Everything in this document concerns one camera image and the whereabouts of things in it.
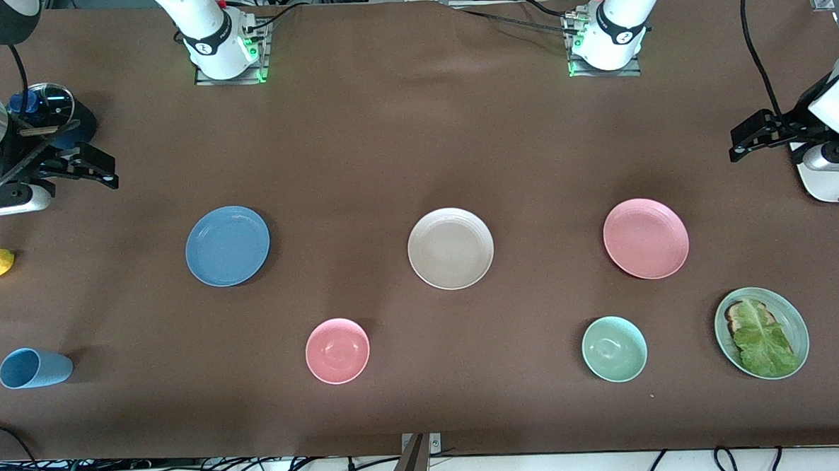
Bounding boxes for pink ribbed plate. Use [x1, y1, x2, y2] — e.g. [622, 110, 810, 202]
[601, 195, 692, 283]

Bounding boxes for blue ribbed plate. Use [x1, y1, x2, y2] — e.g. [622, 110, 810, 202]
[183, 204, 273, 289]

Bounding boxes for black pot with glass lid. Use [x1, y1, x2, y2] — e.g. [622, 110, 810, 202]
[4, 80, 100, 152]

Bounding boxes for toasted bread slice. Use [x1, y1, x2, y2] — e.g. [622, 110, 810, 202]
[724, 300, 776, 337]

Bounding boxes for green plate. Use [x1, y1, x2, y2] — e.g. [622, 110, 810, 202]
[712, 284, 811, 383]

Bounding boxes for blue cup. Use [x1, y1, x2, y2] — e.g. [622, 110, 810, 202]
[0, 346, 75, 390]

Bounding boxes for green lettuce leaf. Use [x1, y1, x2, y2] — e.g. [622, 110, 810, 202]
[729, 296, 799, 380]

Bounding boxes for small green bowl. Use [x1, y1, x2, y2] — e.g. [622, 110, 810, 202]
[580, 314, 649, 385]

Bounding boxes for small pink bowl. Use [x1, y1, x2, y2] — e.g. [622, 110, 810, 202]
[303, 316, 372, 386]

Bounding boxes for brown tablecloth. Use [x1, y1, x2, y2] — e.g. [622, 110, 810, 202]
[0, 0, 839, 471]

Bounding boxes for beige ribbed plate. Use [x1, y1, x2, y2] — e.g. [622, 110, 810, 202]
[405, 205, 497, 293]

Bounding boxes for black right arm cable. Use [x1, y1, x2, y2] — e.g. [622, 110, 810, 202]
[6, 43, 30, 117]

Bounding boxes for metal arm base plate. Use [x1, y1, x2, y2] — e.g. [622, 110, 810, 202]
[563, 8, 643, 81]
[191, 17, 272, 88]

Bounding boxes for black base cable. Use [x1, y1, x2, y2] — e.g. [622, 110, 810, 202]
[451, 0, 583, 42]
[239, 1, 321, 43]

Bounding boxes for dark camera pole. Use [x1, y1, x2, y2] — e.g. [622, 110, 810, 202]
[381, 434, 431, 471]

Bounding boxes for metal bracket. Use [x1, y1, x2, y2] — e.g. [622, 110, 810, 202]
[400, 432, 444, 471]

